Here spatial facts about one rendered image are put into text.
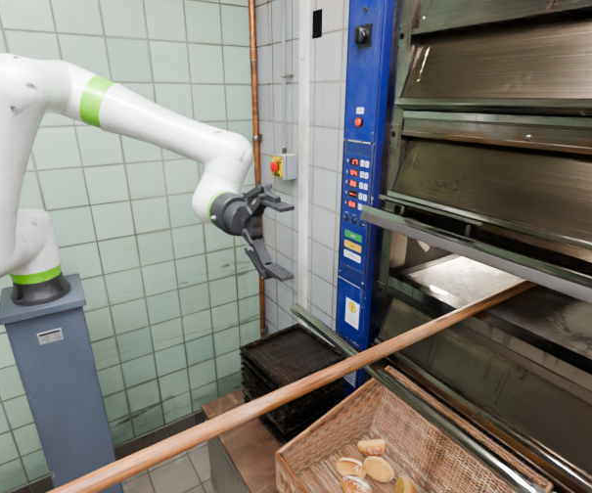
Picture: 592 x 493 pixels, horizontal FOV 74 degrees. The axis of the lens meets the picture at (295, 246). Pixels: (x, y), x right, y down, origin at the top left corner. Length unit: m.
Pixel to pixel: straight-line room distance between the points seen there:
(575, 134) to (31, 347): 1.42
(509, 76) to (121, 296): 1.65
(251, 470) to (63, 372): 0.67
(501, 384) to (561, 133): 0.64
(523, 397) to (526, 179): 0.55
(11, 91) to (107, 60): 0.84
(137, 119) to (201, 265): 1.08
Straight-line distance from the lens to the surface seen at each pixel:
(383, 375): 0.92
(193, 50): 1.85
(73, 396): 1.44
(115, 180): 1.78
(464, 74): 1.11
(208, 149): 0.99
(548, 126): 1.00
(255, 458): 1.53
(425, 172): 1.18
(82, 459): 1.60
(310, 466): 1.48
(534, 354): 1.13
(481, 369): 1.24
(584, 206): 0.98
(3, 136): 0.99
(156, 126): 1.02
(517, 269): 0.90
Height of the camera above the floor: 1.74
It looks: 21 degrees down
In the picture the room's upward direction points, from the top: straight up
